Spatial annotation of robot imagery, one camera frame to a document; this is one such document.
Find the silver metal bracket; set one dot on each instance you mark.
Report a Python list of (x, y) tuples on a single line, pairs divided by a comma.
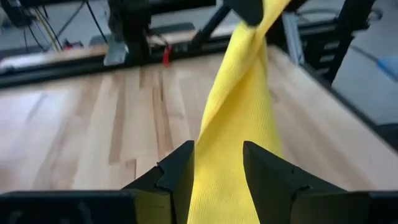
[(115, 54)]

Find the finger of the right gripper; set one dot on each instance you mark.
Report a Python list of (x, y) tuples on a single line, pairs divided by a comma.
[(245, 11)]

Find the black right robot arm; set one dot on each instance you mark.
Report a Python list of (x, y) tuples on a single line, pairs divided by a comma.
[(130, 28)]

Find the black aluminium table frame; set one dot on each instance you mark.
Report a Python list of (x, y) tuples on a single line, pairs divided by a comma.
[(62, 70)]

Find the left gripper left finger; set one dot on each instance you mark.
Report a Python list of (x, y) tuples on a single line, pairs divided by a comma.
[(140, 205)]

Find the blue chair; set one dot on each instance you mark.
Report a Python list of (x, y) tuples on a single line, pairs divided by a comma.
[(388, 67)]

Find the red tag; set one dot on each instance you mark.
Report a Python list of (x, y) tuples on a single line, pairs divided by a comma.
[(167, 56)]

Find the yellow microfiber towel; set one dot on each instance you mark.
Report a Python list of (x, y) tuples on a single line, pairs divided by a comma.
[(236, 124)]

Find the silver aluminium bar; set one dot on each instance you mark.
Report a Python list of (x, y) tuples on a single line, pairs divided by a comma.
[(293, 37)]

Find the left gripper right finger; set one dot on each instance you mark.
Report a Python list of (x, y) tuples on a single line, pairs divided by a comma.
[(295, 202)]

